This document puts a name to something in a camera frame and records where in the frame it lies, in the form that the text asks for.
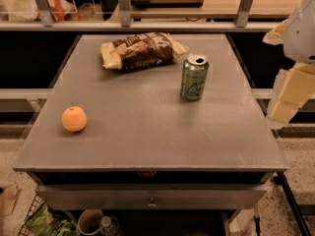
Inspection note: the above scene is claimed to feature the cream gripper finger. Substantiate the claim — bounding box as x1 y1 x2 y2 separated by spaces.
267 63 315 129
263 20 287 45

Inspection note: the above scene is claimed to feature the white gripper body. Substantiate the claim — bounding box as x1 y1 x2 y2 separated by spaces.
283 0 315 63

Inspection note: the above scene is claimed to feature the green soda can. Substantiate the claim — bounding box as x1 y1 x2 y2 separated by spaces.
181 53 209 100

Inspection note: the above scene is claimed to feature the brown chip bag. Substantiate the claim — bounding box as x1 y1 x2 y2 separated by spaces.
100 32 189 70

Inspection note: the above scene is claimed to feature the orange white bag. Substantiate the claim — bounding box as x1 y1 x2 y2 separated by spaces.
0 0 77 22

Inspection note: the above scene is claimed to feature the green snack bag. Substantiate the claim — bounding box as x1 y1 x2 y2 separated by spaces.
25 204 77 236

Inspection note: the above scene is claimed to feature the brown paper bag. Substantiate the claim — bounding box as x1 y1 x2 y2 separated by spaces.
0 185 21 216

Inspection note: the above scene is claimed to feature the grey table drawer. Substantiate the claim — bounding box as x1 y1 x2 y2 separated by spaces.
36 184 267 210

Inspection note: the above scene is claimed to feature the orange fruit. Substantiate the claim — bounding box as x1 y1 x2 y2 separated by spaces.
61 106 88 132

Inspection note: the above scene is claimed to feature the plastic bottle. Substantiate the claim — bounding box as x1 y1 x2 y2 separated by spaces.
99 215 123 236

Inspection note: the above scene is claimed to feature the paper cup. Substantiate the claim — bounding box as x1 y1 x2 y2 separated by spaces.
77 209 103 236

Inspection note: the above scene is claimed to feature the metal rail with brackets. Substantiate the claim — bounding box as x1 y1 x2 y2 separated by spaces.
0 14 279 32

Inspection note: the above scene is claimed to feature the wire basket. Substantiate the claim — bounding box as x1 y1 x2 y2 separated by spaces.
17 194 47 236

